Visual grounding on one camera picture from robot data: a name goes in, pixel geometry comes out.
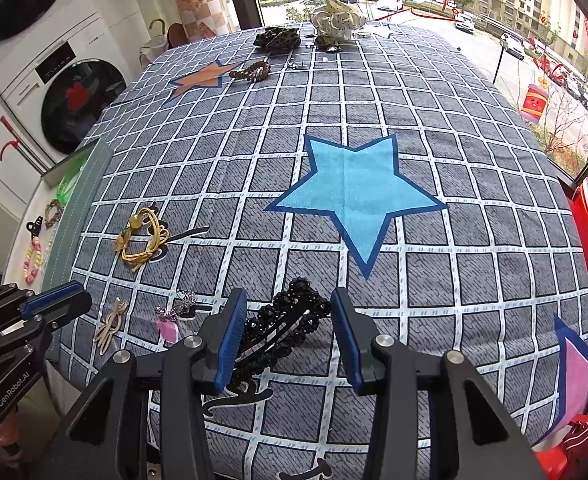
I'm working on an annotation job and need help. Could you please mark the yellow cord bracelet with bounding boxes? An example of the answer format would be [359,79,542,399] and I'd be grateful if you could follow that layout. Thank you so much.
[114,207,172,272]

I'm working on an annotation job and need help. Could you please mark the pink yellow bead bracelet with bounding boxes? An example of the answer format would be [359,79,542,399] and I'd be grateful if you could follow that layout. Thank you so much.
[22,236,44,286]

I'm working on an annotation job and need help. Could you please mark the grey checked star tablecloth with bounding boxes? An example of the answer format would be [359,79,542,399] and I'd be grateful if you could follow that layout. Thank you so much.
[44,15,588,480]

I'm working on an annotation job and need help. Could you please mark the person's left hand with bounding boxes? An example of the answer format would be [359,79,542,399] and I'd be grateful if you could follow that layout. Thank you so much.
[0,417,25,467]

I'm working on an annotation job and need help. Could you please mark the red plastic stool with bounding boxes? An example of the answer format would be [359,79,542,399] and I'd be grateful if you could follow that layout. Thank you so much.
[534,414,588,480]

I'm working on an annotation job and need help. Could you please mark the pink charm keychain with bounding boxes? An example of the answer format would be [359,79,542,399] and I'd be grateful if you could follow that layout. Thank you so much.
[155,291,197,345]

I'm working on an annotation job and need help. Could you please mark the gold metal hair clip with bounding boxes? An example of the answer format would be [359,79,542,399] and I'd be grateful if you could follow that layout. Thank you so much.
[94,299,130,357]

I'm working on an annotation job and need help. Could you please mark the olive bead bracelet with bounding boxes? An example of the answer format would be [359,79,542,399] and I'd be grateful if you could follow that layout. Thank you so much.
[42,199,64,230]

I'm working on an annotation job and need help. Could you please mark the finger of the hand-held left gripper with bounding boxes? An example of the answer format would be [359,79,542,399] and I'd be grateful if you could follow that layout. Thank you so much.
[21,281,86,319]
[36,292,94,335]

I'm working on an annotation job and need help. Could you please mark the green translucent bangle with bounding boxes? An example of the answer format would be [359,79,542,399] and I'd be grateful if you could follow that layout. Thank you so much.
[55,152,90,202]

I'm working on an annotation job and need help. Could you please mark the brown wooden bead bracelet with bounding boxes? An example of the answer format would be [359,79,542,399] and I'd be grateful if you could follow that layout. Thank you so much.
[229,60,271,82]

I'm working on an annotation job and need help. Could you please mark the black scrunchie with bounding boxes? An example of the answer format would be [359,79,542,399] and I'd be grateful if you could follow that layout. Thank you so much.
[253,26,302,52]

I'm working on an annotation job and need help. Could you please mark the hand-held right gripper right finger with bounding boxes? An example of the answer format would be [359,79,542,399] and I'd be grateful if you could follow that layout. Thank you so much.
[330,287,547,480]

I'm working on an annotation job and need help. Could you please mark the black beaded hair clip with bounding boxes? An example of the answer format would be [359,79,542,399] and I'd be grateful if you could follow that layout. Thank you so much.
[226,277,332,392]

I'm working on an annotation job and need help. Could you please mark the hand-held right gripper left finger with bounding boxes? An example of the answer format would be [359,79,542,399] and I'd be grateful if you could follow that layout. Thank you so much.
[38,287,249,480]

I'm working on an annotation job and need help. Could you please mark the brown chair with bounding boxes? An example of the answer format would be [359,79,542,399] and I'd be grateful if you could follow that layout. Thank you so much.
[166,22,191,50]

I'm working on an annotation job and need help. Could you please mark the white washing machine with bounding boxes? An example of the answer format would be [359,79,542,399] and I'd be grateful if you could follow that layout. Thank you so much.
[0,7,135,171]

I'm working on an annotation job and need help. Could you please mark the red cartoon window sticker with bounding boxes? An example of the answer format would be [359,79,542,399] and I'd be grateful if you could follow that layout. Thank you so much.
[519,77,550,123]

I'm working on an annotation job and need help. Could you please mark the red hooked mop handle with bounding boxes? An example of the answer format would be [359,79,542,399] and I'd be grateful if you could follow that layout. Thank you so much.
[0,116,49,173]

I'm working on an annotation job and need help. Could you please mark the white shallow tray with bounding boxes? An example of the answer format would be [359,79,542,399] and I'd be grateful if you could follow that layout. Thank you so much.
[1,137,115,302]

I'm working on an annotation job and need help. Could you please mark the beige scrunchie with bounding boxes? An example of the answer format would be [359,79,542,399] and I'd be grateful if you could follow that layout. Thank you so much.
[310,0,367,45]

